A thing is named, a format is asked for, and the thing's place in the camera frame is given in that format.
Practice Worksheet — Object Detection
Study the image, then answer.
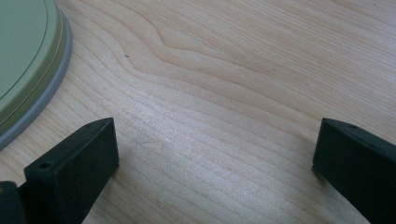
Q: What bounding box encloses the green round plate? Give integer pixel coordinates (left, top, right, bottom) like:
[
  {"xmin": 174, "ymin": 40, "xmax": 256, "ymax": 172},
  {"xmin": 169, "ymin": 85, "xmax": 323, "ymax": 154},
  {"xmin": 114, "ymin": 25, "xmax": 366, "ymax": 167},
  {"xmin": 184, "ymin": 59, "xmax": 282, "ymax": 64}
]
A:
[{"xmin": 0, "ymin": 0, "xmax": 74, "ymax": 152}]

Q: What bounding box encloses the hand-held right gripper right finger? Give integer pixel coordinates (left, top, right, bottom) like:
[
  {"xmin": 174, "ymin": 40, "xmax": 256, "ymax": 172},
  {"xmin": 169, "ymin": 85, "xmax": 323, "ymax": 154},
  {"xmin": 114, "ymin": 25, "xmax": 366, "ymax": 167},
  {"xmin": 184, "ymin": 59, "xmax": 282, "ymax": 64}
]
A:
[{"xmin": 312, "ymin": 118, "xmax": 396, "ymax": 224}]

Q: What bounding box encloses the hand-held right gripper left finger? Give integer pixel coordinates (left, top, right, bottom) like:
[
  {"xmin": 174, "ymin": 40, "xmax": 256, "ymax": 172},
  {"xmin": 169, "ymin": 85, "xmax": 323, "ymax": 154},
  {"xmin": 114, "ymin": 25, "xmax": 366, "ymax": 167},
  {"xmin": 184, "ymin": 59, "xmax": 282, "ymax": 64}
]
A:
[{"xmin": 18, "ymin": 117, "xmax": 120, "ymax": 224}]

